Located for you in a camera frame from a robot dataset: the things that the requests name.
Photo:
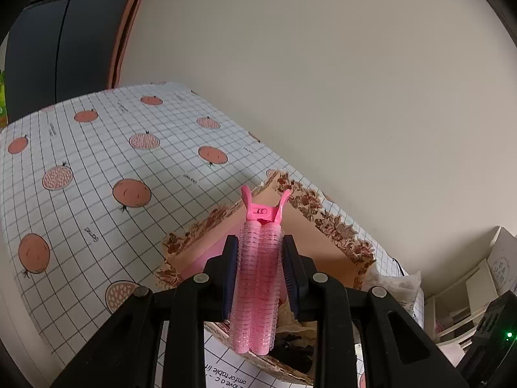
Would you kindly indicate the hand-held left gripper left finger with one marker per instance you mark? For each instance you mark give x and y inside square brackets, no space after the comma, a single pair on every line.
[230,279]

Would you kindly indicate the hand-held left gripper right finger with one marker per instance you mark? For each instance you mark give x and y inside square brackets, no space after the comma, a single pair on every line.
[291,279]

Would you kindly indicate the pink hair roller clip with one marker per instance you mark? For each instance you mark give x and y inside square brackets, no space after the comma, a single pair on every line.
[258,275]

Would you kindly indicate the floral cardboard gift box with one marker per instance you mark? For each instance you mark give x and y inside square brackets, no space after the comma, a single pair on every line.
[323,242]

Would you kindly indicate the black toy car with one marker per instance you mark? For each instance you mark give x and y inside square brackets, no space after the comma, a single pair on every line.
[295,351]

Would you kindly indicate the white paper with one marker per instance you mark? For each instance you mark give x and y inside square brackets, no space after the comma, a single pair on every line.
[394,291]

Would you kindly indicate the white shelf unit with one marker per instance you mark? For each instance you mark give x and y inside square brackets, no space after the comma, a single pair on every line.
[480,275]

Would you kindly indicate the dark door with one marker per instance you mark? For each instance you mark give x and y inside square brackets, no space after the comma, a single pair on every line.
[60,48]

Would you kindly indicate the green packet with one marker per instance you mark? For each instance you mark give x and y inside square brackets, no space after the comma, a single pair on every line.
[3,101]

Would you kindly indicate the pink door frame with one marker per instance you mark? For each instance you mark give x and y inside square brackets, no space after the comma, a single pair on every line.
[123,44]

